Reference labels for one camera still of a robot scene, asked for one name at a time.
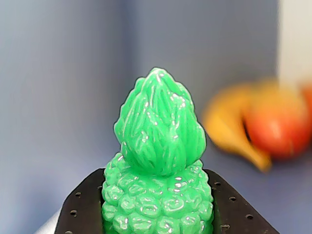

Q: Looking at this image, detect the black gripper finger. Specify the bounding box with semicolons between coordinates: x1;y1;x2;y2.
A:
203;169;281;234
54;168;106;234

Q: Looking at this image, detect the green toy pineapple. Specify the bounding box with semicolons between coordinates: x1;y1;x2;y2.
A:
101;67;215;234

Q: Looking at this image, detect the yellow toy banana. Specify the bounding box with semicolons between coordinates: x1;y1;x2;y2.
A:
203;85;273;173

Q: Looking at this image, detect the red toy apple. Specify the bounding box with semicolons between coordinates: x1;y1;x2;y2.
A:
243;82;312;159

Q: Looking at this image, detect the red toy fruit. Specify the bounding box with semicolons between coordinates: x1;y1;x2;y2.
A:
302;84;312;118

